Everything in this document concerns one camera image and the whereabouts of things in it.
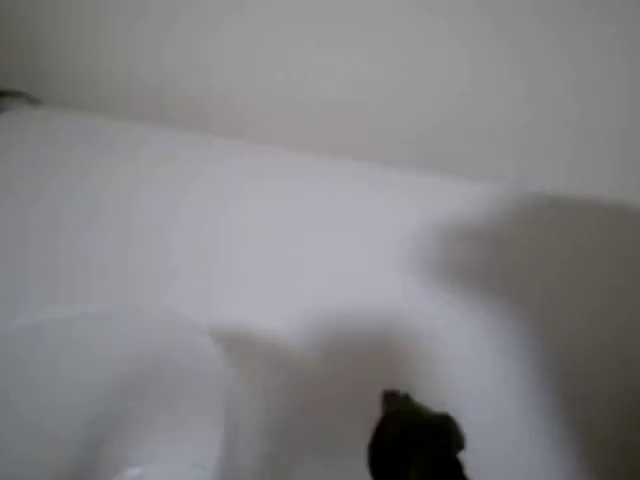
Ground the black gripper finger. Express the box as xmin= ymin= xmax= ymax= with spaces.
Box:
xmin=367 ymin=389 xmax=469 ymax=480

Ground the translucent plastic measuring cup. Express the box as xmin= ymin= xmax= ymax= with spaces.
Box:
xmin=0 ymin=304 xmax=241 ymax=480

